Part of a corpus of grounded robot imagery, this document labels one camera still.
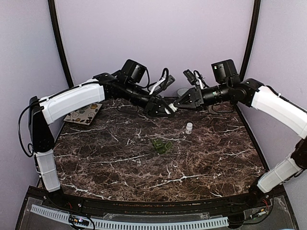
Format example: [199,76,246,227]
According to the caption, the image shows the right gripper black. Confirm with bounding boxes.
[174,82,231,112]

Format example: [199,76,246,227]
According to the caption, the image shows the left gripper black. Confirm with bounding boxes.
[124,81,176,117]

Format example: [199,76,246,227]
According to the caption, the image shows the white pill bottle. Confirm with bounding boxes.
[165,103,178,115]
[185,122,193,135]

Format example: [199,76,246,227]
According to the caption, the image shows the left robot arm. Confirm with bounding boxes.
[23,59,175,209]

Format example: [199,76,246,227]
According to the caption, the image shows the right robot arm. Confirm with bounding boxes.
[174,59,307,208]

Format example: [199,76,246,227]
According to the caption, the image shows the pale green bowl right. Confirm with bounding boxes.
[177,88,189,97]

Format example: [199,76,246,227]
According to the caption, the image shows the floral square plate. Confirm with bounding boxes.
[63,103,102,126]

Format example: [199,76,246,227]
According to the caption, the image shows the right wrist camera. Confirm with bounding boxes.
[183,69,209,89]

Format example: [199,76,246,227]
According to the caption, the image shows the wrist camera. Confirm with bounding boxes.
[149,75,175,95]
[183,69,209,89]

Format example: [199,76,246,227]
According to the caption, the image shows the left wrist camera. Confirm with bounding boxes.
[149,75,175,95]

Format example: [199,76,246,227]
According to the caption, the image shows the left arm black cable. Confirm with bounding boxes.
[17,68,170,158]

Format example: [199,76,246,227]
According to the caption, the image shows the right black frame post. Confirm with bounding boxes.
[239,0,261,80]

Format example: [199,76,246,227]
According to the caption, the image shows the black frame post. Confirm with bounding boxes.
[239,0,261,80]
[47,0,74,88]

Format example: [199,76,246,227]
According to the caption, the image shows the white slotted cable duct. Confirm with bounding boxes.
[30,205,229,230]

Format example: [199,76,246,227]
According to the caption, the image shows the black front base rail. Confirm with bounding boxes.
[19,186,289,218]

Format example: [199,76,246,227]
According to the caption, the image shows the left black frame post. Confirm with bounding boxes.
[47,0,74,88]

